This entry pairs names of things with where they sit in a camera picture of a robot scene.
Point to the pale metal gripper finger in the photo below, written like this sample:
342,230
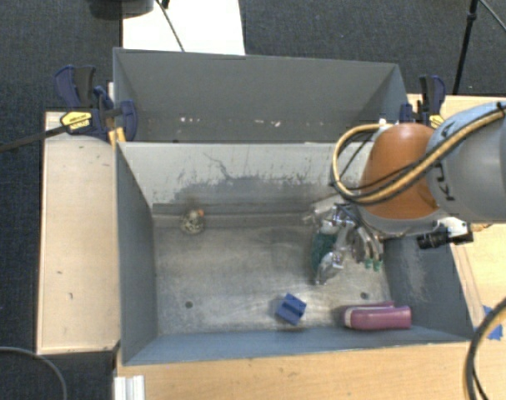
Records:
329,265
332,221

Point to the dark green block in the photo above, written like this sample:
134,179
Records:
320,249

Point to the blue notched block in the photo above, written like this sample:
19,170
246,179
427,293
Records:
291,308

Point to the purple and pink oblong object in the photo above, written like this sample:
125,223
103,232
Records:
377,317

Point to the grey metal bin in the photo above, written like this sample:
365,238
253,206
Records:
236,273

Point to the beige speckled toy ball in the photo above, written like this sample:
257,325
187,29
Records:
193,222

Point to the pale wood board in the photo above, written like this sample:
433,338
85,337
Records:
79,240

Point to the black cylinder on white bracket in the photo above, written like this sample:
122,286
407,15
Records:
438,236

